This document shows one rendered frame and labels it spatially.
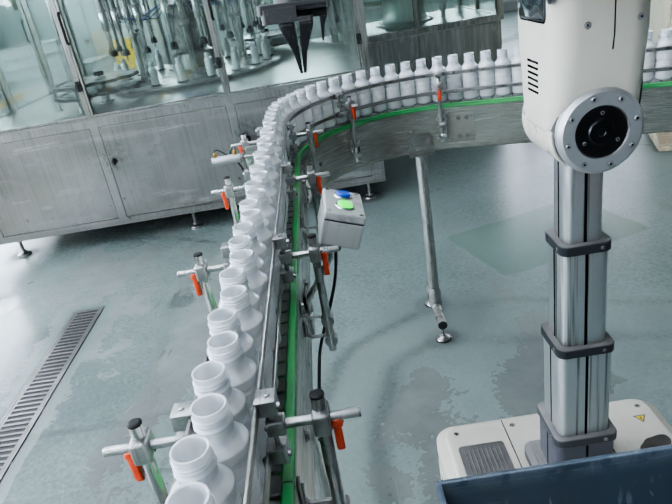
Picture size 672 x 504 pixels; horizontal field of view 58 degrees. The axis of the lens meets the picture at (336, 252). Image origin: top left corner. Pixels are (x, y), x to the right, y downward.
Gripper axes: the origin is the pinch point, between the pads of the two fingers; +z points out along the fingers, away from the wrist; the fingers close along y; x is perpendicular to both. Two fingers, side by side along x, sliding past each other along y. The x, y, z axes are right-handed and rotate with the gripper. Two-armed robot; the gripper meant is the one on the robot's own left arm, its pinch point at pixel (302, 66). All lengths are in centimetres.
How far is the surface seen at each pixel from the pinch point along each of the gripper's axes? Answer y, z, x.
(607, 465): 30, 46, -39
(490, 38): 164, 61, 503
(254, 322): -10.6, 28.6, -23.5
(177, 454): -15, 26, -51
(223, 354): -12.6, 25.3, -35.4
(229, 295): -13.7, 25.6, -20.6
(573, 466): 26, 45, -39
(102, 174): -154, 90, 311
